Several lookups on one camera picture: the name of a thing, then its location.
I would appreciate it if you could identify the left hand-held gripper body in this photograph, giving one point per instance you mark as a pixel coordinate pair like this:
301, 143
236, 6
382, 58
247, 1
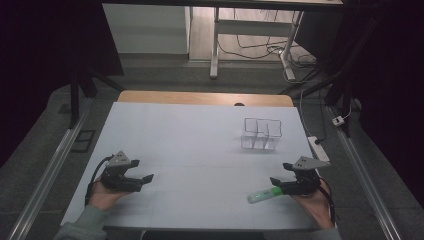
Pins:
117, 173

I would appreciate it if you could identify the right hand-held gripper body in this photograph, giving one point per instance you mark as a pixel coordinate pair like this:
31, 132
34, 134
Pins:
305, 178

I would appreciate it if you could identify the green highlighter pen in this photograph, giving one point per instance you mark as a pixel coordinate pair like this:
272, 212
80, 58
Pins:
263, 195

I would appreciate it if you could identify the clear acrylic pen holder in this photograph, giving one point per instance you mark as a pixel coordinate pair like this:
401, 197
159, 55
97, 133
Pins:
261, 135

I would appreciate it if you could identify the person's left hand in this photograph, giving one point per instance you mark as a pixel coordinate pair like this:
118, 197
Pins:
101, 196

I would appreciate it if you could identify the person's right hand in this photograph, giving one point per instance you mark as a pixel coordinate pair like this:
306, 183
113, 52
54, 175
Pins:
315, 206

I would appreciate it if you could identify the white power strip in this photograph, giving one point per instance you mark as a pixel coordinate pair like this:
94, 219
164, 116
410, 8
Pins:
318, 149

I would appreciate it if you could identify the black plug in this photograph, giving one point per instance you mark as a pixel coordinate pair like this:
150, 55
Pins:
319, 141

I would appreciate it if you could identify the white table cover sheet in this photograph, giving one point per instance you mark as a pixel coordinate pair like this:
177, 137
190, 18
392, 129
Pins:
186, 140

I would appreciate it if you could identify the small white adapter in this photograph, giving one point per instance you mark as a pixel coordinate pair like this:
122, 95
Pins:
338, 120

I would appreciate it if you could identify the black metal stand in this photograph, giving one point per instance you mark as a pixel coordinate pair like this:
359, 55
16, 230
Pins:
75, 96

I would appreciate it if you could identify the white cabinet panel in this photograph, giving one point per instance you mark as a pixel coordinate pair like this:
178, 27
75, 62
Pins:
146, 30

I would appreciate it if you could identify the aluminium rail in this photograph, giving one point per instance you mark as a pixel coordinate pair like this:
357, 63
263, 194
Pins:
363, 180
50, 173

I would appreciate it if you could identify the white desk frame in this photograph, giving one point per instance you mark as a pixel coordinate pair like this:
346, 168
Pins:
251, 27

